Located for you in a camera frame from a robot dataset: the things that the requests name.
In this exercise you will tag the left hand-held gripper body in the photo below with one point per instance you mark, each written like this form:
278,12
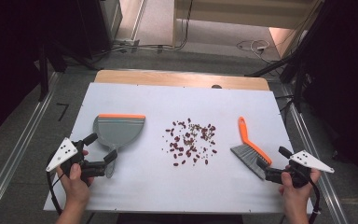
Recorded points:
62,154

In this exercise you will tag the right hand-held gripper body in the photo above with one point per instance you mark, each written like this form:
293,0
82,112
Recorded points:
310,161

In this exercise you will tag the orange hand brush grey bristles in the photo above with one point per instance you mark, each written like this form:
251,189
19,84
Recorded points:
248,154

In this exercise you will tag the grey dustpan with orange edge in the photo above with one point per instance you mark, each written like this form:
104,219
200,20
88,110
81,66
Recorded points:
118,130

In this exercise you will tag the scatter of red beans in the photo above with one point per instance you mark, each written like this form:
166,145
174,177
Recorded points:
188,153

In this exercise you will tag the person's right hand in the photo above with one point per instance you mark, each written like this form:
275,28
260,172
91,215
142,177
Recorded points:
296,196

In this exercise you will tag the person's left hand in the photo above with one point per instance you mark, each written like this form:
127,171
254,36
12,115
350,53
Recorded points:
74,189

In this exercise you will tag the black metal stand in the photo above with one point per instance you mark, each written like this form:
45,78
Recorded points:
298,87
43,77

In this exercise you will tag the white table board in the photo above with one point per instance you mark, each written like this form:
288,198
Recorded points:
167,189

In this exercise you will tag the dark curtain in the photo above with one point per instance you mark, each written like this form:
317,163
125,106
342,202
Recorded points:
348,77
9,62

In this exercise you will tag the grey power strip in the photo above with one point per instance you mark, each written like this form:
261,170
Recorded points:
127,41

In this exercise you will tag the black cabinet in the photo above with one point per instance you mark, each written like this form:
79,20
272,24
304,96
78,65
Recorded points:
93,25

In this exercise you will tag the beige wooden furniture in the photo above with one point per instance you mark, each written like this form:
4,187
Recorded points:
230,15

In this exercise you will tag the metal floor rail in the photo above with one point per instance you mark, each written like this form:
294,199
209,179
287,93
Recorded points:
18,146
334,202

